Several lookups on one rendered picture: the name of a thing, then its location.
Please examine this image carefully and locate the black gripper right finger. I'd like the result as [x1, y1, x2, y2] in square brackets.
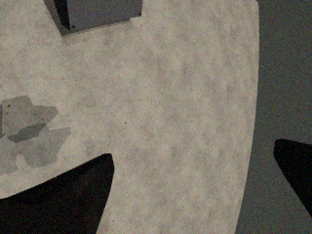
[273, 139, 312, 217]

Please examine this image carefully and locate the grey sloped panel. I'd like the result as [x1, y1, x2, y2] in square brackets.
[54, 0, 143, 31]

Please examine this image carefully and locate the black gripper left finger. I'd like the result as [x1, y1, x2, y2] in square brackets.
[0, 153, 114, 234]

